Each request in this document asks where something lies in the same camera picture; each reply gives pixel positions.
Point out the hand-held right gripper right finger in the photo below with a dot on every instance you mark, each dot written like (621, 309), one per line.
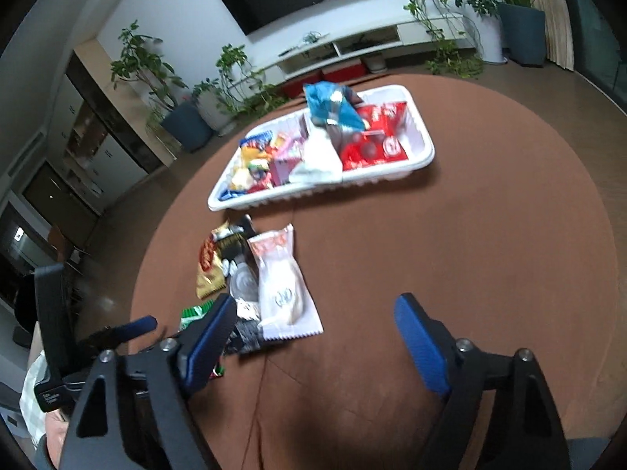
(421, 347)

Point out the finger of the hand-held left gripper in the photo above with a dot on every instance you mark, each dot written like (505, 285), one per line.
(137, 326)

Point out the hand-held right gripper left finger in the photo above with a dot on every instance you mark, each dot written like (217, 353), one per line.
(210, 347)

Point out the small blue white snack packet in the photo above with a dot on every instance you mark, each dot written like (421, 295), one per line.
(229, 194)

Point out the yellow snack packet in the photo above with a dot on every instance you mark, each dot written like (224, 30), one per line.
(245, 176)

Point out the pink snack packet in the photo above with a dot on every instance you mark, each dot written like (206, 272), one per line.
(284, 164)

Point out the white plastic tray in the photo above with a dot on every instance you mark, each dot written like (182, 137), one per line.
(419, 144)

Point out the large red snack bag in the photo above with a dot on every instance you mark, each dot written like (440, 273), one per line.
(372, 149)

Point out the dark blue snack packet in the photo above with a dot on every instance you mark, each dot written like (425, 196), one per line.
(254, 139)

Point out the long white snack packet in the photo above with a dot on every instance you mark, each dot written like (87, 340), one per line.
(318, 156)

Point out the light blue snack bag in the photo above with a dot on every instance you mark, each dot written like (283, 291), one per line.
(326, 100)

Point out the person's left hand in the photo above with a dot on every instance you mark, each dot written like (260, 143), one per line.
(55, 431)

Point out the green snack packet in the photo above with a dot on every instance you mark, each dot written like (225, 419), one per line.
(193, 316)

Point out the black and white snack packet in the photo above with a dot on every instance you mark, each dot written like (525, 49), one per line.
(245, 335)

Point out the orange gold snack packet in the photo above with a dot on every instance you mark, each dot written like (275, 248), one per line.
(210, 269)

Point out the cream white snack packet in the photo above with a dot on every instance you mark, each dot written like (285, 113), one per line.
(284, 289)

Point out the round brown table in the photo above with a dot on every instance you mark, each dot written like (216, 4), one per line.
(441, 254)

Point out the black and gold snack packet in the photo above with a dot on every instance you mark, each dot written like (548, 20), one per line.
(235, 245)

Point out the tall plant in grey-blue pot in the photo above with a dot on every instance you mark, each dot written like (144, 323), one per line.
(188, 125)

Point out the small plant in white pot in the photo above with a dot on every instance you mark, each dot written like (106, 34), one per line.
(211, 110)

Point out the red storage box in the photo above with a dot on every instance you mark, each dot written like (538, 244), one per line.
(296, 89)
(343, 72)

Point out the small white round pot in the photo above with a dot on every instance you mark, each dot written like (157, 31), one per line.
(376, 62)

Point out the white television console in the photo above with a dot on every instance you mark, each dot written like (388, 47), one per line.
(352, 46)

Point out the trailing vine plant on stand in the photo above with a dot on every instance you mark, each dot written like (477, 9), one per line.
(441, 34)

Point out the bushy plant in white pot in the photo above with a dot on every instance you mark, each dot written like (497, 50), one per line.
(487, 34)

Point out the large-leaf plant in dark pot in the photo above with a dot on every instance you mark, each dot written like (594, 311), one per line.
(521, 29)

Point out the glass sliding door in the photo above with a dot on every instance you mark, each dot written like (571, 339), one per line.
(597, 44)

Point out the beige curtain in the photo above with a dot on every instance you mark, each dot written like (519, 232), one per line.
(553, 19)

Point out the white and brown wall cabinet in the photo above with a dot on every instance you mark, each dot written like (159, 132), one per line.
(83, 147)

